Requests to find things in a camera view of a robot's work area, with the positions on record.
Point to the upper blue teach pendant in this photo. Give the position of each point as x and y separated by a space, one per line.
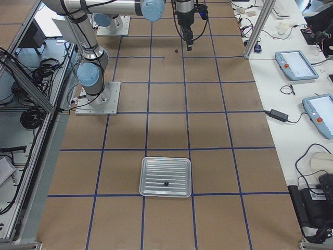
295 65

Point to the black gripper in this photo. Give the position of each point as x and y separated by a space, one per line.
184 17

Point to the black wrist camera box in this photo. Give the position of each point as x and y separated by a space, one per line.
202 10

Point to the black power adapter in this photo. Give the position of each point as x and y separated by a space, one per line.
275 114

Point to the lower blue teach pendant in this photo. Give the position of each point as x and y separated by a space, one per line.
319 109

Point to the aluminium frame post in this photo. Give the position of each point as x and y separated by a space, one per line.
262 18

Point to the silver ribbed metal tray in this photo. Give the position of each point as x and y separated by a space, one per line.
156 170

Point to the blue teach pendant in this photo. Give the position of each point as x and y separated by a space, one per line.
319 109
295 65

